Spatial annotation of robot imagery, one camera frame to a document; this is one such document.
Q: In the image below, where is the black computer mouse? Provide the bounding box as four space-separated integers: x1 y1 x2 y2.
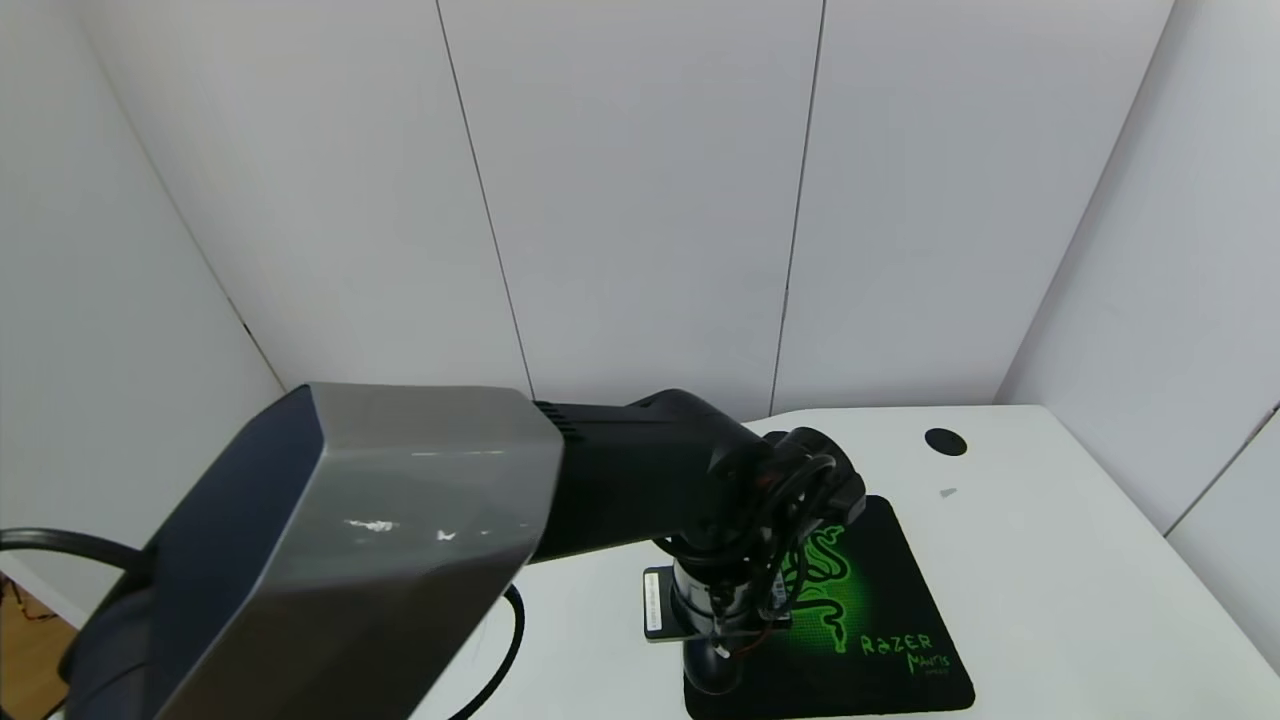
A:
684 638 747 697

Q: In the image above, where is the black green Razer mouse pad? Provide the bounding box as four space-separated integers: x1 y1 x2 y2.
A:
684 495 975 720

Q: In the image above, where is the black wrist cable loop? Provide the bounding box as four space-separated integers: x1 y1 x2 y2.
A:
745 455 843 626

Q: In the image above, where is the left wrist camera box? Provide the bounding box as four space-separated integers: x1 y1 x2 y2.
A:
643 566 693 643

